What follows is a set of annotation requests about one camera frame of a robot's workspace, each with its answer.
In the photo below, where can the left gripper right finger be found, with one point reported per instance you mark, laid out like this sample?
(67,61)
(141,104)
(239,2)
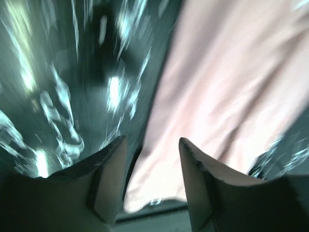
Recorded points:
(221,199)

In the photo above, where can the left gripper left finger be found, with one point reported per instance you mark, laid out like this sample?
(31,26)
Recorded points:
(85,197)

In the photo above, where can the pink t shirt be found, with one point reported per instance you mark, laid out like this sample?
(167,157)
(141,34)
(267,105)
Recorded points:
(236,78)

